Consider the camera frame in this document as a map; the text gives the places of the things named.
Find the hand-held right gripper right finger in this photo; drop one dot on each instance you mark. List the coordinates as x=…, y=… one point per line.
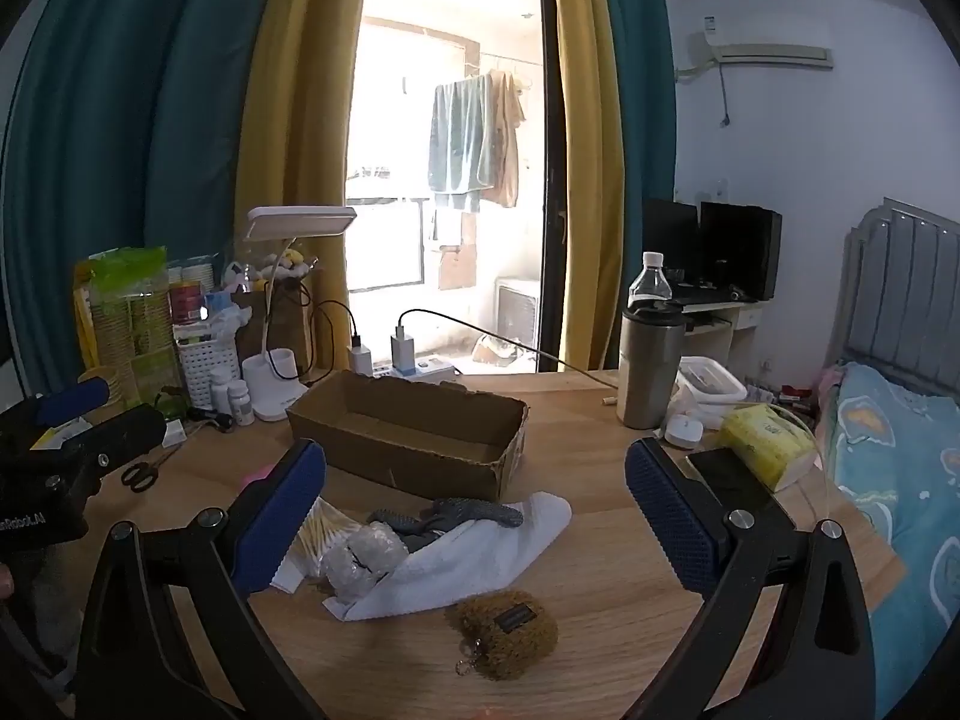
x=667, y=510

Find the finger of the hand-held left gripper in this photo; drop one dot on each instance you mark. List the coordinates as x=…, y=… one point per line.
x=124, y=429
x=73, y=397

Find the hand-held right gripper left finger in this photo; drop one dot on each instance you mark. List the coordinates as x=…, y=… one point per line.
x=277, y=517

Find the pink plush toy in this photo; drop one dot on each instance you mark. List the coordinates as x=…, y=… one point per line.
x=259, y=474

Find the cotton swab packet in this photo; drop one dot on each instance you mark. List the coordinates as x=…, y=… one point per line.
x=322, y=532

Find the clear plastic pack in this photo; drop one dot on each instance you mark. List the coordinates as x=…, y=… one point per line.
x=367, y=551

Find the brown cardboard box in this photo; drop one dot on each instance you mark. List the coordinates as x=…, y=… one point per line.
x=390, y=457

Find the grey knitted glove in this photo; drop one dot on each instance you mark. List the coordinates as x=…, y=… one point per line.
x=480, y=511

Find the white towel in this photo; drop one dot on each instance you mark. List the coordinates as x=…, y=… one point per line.
x=465, y=570

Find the brown fuzzy pouch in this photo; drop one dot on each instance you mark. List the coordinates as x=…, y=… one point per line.
x=517, y=645

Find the black scissors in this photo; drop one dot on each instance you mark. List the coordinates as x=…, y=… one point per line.
x=141, y=474

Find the white card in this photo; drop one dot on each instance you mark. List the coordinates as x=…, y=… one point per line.
x=174, y=432

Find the black phone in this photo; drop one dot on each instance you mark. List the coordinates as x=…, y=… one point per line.
x=724, y=469

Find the white round device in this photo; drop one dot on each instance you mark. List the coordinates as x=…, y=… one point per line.
x=684, y=431

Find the green pack of paper cups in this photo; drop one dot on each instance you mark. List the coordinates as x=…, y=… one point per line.
x=131, y=315

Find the white plastic basket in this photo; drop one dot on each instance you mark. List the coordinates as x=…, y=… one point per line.
x=201, y=360

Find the white pill bottle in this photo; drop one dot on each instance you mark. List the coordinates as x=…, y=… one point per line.
x=220, y=390
x=240, y=405

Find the yellow tissue pack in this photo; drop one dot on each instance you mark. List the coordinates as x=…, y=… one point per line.
x=769, y=442

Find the steel tumbler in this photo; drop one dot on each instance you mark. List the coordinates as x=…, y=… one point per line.
x=649, y=375

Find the white lidded container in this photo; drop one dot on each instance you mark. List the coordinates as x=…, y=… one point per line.
x=712, y=379

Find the red can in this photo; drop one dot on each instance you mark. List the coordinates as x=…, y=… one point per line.
x=187, y=300

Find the white plastic bag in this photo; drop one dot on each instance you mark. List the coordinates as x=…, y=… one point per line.
x=232, y=319

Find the blue packet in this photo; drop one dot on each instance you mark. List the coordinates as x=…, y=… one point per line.
x=217, y=304

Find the brown paper bag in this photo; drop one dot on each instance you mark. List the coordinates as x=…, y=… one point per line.
x=255, y=334

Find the white blue charger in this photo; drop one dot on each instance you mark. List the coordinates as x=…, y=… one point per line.
x=402, y=356

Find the white computer desk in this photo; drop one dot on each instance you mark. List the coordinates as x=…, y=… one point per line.
x=742, y=315

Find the white power strip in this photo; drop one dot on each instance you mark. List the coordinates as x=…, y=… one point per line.
x=431, y=370

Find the clear water bottle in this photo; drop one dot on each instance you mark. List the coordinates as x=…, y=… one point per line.
x=649, y=281

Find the yellow plush toy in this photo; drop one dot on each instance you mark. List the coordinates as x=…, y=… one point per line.
x=289, y=261

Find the blue printed blanket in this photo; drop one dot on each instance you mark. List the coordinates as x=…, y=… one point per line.
x=900, y=465

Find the outdoor air conditioner unit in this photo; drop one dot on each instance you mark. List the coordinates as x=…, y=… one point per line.
x=517, y=307

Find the black computer monitor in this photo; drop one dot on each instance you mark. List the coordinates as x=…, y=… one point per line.
x=667, y=240

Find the white desk lamp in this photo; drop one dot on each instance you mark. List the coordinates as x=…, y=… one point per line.
x=300, y=223

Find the teal curtain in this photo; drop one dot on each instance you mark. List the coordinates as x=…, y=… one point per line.
x=645, y=90
x=150, y=127

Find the yellow curtain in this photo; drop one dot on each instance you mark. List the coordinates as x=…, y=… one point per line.
x=300, y=127
x=592, y=202

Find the grey bed headboard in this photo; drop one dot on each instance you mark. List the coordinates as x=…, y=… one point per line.
x=900, y=285

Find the hanging beige garment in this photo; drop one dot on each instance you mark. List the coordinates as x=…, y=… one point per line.
x=506, y=142

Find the hanging green towel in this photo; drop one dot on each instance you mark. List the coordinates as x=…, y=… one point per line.
x=454, y=135

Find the white air conditioner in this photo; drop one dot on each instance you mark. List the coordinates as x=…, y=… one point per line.
x=772, y=54

